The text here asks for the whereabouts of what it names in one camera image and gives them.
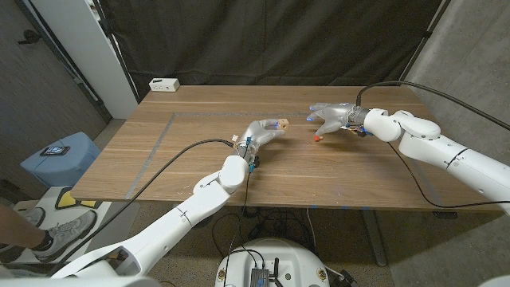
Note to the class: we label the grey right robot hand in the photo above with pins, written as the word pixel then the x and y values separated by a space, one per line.
pixel 338 115

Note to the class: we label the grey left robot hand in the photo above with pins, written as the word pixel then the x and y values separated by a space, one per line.
pixel 257 135

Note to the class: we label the wooden block with holes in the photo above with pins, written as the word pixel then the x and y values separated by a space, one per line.
pixel 283 123

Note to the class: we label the red-headed screw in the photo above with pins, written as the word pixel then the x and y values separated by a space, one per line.
pixel 316 138

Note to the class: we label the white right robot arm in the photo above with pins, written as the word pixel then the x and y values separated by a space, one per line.
pixel 438 147

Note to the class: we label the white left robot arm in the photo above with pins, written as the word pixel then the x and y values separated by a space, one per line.
pixel 191 207

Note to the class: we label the black backdrop curtain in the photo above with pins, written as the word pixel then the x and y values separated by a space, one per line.
pixel 279 40

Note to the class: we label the white power strip box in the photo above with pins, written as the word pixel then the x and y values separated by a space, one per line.
pixel 164 84

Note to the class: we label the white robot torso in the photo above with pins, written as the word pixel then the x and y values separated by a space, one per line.
pixel 275 253

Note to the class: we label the black backdrop stand pole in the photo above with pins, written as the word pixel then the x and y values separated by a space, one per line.
pixel 119 60
pixel 427 35

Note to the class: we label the grey table leg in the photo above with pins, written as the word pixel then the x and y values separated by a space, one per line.
pixel 374 239

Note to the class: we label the grey module on torso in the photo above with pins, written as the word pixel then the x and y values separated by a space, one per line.
pixel 259 277

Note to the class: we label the white floor platform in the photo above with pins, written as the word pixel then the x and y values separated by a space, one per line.
pixel 115 223

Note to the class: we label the white pillar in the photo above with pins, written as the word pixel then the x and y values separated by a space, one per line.
pixel 87 52

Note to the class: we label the blue stool with phone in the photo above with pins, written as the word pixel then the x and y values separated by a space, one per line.
pixel 67 169

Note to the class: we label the yellow black floor pedal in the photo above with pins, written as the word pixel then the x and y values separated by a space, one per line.
pixel 65 199

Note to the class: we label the black smartphone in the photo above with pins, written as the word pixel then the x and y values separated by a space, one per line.
pixel 55 150

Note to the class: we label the grey black sneaker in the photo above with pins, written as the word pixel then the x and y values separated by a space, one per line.
pixel 65 235
pixel 35 216

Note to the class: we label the person's bare leg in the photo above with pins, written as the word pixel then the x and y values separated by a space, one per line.
pixel 16 227

